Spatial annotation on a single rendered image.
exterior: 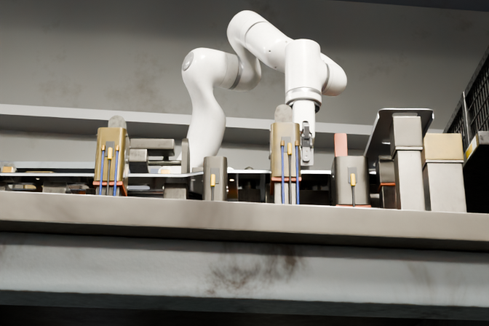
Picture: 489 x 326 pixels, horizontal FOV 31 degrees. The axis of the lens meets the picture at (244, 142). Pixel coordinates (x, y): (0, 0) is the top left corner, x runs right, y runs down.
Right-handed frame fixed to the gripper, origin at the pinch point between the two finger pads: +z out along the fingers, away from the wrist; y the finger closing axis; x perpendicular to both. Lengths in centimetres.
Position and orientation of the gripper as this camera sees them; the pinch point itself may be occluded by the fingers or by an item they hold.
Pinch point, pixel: (304, 169)
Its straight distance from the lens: 196.6
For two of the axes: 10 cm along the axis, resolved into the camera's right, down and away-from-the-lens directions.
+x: 10.0, 0.1, 0.0
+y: 0.0, -3.9, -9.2
